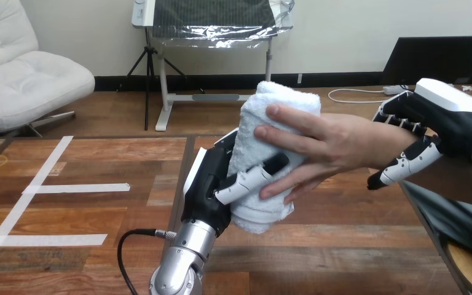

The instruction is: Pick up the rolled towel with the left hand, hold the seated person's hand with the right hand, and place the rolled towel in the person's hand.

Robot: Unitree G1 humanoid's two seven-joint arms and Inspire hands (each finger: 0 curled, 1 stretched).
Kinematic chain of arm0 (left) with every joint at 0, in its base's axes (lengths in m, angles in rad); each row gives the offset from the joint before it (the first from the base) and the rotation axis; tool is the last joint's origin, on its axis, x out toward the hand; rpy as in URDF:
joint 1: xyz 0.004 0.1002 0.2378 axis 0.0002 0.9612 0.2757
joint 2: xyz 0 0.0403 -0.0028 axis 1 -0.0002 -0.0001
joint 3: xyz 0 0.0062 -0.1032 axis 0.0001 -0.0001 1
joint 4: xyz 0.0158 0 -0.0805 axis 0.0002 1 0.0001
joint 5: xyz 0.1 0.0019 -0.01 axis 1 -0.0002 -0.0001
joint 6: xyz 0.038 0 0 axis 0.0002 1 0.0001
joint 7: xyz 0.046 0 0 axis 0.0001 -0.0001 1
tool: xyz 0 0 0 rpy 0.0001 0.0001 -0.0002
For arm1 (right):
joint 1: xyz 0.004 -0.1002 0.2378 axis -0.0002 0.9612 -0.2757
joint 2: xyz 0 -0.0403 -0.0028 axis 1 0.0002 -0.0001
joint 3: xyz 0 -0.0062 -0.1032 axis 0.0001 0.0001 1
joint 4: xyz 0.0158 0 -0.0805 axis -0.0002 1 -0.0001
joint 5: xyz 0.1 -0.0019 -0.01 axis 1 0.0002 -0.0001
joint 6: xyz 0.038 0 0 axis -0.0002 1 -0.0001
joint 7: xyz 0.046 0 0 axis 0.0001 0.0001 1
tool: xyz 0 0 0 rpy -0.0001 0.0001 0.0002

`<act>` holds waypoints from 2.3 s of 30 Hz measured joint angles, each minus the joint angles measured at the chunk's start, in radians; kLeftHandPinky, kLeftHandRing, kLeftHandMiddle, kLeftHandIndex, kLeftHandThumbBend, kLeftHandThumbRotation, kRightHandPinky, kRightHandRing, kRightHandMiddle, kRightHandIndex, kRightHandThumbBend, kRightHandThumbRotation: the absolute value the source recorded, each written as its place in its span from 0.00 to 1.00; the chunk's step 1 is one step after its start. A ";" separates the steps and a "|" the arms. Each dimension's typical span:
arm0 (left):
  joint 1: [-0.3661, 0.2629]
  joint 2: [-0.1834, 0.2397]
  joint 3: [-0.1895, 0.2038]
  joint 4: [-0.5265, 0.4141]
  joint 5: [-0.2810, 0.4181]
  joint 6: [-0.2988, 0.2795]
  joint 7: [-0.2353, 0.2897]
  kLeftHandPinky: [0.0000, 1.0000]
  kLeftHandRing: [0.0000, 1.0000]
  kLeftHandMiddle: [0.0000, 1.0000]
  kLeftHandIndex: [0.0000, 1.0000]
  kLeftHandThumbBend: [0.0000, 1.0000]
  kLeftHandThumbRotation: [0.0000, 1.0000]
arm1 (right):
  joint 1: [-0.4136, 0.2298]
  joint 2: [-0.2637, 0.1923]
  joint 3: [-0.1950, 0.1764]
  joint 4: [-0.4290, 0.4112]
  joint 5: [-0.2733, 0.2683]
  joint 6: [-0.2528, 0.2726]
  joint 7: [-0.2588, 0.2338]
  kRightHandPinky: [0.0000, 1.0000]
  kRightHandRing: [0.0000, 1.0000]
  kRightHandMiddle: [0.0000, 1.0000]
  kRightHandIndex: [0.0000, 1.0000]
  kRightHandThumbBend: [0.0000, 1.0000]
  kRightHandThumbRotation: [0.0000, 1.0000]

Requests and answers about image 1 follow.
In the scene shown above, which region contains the tangle of cables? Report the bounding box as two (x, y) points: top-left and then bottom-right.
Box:
(327, 69), (472, 104)

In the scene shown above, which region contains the dark screen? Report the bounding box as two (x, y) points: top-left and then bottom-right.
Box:
(380, 36), (472, 87)

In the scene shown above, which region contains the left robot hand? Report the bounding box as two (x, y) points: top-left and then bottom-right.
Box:
(183, 128), (291, 239)

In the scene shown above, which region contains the black tripod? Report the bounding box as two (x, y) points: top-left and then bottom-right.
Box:
(117, 27), (188, 132)

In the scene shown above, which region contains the wooden stool seat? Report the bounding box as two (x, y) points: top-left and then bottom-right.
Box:
(447, 242), (472, 295)

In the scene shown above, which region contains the white desk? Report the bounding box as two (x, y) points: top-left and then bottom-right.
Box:
(132, 0), (294, 132)

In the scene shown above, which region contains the black cable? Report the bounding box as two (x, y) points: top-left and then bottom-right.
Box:
(116, 228), (178, 295)

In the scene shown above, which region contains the person's forearm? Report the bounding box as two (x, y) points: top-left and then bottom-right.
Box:
(396, 122), (472, 211)

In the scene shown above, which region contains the white power strip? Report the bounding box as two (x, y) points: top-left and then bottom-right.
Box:
(383, 84), (415, 96)

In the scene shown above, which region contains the foil sheet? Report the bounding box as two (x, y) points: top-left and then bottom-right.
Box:
(152, 0), (295, 49)

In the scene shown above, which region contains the white cushioned chair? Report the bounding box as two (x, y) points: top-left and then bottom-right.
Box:
(0, 0), (96, 138)

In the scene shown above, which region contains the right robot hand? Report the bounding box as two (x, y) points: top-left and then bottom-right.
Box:
(366, 78), (472, 192)

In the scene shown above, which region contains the white towel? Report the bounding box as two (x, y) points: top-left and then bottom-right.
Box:
(226, 81), (322, 235)

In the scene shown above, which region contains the person's hand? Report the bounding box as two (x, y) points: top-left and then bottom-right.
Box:
(253, 103), (419, 206)

